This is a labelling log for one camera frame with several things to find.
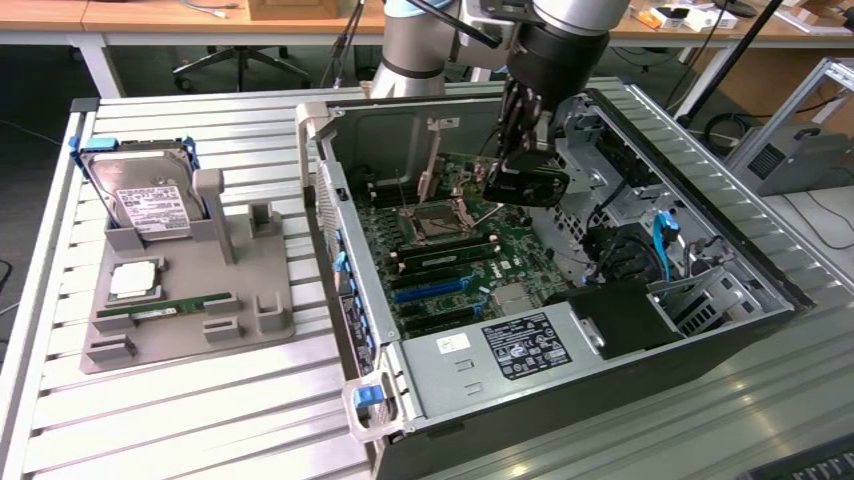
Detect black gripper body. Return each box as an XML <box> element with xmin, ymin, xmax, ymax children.
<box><xmin>503</xmin><ymin>22</ymin><xmax>612</xmax><ymax>110</ymax></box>

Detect green graphics card black fan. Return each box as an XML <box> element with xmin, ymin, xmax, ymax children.
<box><xmin>414</xmin><ymin>115</ymin><xmax>572</xmax><ymax>209</ymax></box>

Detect black and white box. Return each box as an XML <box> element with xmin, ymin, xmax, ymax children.
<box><xmin>650</xmin><ymin>5</ymin><xmax>690</xmax><ymax>30</ymax></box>

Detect perforated metal disk bay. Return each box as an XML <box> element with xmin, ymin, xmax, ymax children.
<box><xmin>532</xmin><ymin>102</ymin><xmax>675</xmax><ymax>266</ymax></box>

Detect metal socket cover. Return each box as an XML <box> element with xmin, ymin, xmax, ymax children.
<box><xmin>455</xmin><ymin>188</ymin><xmax>500</xmax><ymax>235</ymax></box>

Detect CPU socket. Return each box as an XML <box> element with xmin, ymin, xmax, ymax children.
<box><xmin>399</xmin><ymin>199</ymin><xmax>470</xmax><ymax>247</ymax></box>

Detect white small box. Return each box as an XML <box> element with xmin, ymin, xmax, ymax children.
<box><xmin>680</xmin><ymin>10</ymin><xmax>740</xmax><ymax>34</ymax></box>

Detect green motherboard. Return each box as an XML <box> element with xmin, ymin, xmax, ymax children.
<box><xmin>352</xmin><ymin>172</ymin><xmax>582</xmax><ymax>339</ymax></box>

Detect black stand pole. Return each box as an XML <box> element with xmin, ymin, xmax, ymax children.
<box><xmin>674</xmin><ymin>0</ymin><xmax>786</xmax><ymax>121</ymax></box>

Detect black labelled RAM stick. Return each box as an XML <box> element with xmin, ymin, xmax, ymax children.
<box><xmin>398</xmin><ymin>238</ymin><xmax>503</xmax><ymax>275</ymax></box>

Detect silver finned heatsink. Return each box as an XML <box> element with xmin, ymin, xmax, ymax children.
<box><xmin>492</xmin><ymin>287</ymin><xmax>543</xmax><ymax>317</ymax></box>

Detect black expansion slot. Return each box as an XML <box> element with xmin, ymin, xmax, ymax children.
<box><xmin>388</xmin><ymin>267</ymin><xmax>462</xmax><ymax>291</ymax></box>
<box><xmin>403</xmin><ymin>305</ymin><xmax>476</xmax><ymax>326</ymax></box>
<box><xmin>406</xmin><ymin>314</ymin><xmax>482</xmax><ymax>335</ymax></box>

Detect blue expansion slot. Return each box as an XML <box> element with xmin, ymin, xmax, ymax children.
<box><xmin>392</xmin><ymin>279</ymin><xmax>470</xmax><ymax>303</ymax></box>

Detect grey metal control box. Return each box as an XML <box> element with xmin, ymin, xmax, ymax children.
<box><xmin>723</xmin><ymin>121</ymin><xmax>854</xmax><ymax>199</ymax></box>

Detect brown cardboard box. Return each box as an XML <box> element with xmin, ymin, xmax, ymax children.
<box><xmin>247</xmin><ymin>0</ymin><xmax>343</xmax><ymax>22</ymax></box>

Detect black plastic cover box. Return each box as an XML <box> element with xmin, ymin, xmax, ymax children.
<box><xmin>544</xmin><ymin>279</ymin><xmax>687</xmax><ymax>362</ymax></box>

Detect brown cardboard boxes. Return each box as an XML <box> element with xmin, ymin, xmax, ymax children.
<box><xmin>797</xmin><ymin>0</ymin><xmax>854</xmax><ymax>24</ymax></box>

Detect silver metal disk bay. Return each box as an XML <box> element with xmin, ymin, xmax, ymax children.
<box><xmin>647</xmin><ymin>263</ymin><xmax>797</xmax><ymax>342</ymax></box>

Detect black office chair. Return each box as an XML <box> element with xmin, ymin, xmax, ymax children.
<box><xmin>171</xmin><ymin>44</ymin><xmax>313</xmax><ymax>92</ymax></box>

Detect grey power supply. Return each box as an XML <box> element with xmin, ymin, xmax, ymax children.
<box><xmin>398</xmin><ymin>299</ymin><xmax>610</xmax><ymax>435</ymax></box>

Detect black open PC case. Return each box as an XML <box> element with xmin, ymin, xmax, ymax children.
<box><xmin>295</xmin><ymin>88</ymin><xmax>817</xmax><ymax>480</ymax></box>

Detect silver hard disk blue carrier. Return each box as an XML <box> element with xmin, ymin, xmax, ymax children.
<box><xmin>68</xmin><ymin>133</ymin><xmax>209</xmax><ymax>245</ymax></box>

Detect grey parts rack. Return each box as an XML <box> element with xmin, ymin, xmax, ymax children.
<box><xmin>79</xmin><ymin>167</ymin><xmax>299</xmax><ymax>376</ymax></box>

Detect green RAM stick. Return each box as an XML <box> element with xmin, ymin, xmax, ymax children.
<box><xmin>96</xmin><ymin>292</ymin><xmax>241</xmax><ymax>321</ymax></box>

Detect silver CPU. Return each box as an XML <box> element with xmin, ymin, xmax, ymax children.
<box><xmin>108</xmin><ymin>259</ymin><xmax>165</xmax><ymax>303</ymax></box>

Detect black keyboard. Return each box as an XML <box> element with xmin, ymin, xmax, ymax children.
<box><xmin>746</xmin><ymin>449</ymin><xmax>854</xmax><ymax>480</ymax></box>

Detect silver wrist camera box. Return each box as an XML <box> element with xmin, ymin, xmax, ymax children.
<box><xmin>459</xmin><ymin>0</ymin><xmax>528</xmax><ymax>49</ymax></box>

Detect wooden desk white frame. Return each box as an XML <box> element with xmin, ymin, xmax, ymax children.
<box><xmin>0</xmin><ymin>0</ymin><xmax>388</xmax><ymax>100</ymax></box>
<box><xmin>610</xmin><ymin>0</ymin><xmax>854</xmax><ymax>119</ymax></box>

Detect black wire bundle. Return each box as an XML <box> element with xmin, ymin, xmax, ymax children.
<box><xmin>578</xmin><ymin>179</ymin><xmax>666</xmax><ymax>289</ymax></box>

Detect blue flat wire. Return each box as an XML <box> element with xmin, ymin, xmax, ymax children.
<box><xmin>655</xmin><ymin>209</ymin><xmax>682</xmax><ymax>284</ymax></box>

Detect black hanging robot cable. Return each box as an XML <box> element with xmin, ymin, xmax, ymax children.
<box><xmin>319</xmin><ymin>0</ymin><xmax>367</xmax><ymax>90</ymax></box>

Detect aluminium profile frame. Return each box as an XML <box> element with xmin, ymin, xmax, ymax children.
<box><xmin>759</xmin><ymin>56</ymin><xmax>854</xmax><ymax>146</ymax></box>

